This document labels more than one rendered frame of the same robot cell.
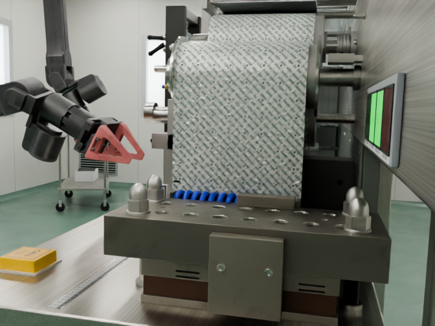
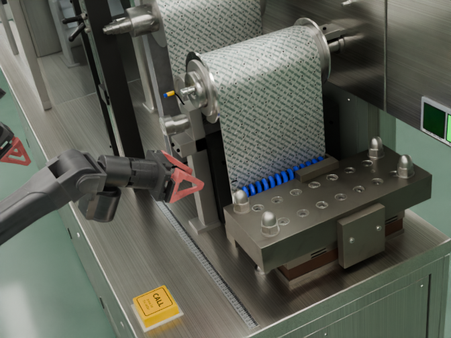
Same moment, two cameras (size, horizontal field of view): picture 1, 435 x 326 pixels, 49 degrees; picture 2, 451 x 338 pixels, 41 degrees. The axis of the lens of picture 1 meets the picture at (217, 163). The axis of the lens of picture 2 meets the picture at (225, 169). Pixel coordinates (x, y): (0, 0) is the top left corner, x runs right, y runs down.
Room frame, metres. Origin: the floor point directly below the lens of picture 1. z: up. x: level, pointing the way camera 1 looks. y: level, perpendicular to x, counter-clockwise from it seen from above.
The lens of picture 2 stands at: (-0.02, 0.69, 1.75)
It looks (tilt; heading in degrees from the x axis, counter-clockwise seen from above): 32 degrees down; 326
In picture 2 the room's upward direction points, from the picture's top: 9 degrees counter-clockwise
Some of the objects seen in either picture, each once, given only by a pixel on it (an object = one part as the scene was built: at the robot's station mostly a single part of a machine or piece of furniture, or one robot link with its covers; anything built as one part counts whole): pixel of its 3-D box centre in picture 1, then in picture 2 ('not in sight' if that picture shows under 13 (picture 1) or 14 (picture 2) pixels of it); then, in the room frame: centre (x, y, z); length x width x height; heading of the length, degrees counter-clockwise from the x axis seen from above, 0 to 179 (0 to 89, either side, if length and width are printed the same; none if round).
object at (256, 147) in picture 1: (235, 152); (276, 139); (0.84, -0.03, 1.11); 0.23 x 0.01 x 0.18; 77
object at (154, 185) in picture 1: (154, 187); (241, 200); (0.80, 0.11, 1.05); 0.04 x 0.04 x 0.04
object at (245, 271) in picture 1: (245, 276); (362, 236); (0.62, -0.04, 0.96); 0.10 x 0.03 x 0.11; 77
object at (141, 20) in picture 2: (205, 47); (141, 20); (1.17, 0.04, 1.33); 0.06 x 0.06 x 0.06; 77
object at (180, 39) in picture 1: (182, 76); (202, 87); (0.92, 0.07, 1.25); 0.15 x 0.01 x 0.15; 167
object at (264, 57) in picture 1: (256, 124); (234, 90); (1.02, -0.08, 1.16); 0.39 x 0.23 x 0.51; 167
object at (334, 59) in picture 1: (344, 58); (327, 31); (0.86, -0.22, 1.28); 0.06 x 0.05 x 0.02; 77
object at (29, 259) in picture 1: (28, 259); (155, 306); (0.82, 0.33, 0.91); 0.07 x 0.07 x 0.02; 77
